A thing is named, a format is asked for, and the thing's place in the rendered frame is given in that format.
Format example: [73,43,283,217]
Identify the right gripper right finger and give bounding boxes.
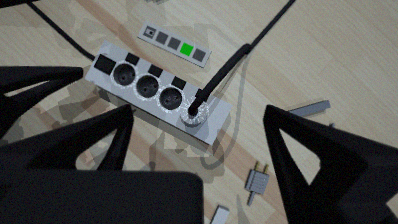
[263,105,398,224]

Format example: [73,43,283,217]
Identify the white diagram card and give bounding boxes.
[137,20,212,68]

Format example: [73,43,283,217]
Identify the light grey power strip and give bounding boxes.
[85,40,233,145]

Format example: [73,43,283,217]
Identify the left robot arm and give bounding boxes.
[0,121,15,140]

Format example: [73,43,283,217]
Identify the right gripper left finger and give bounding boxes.
[0,104,134,170]

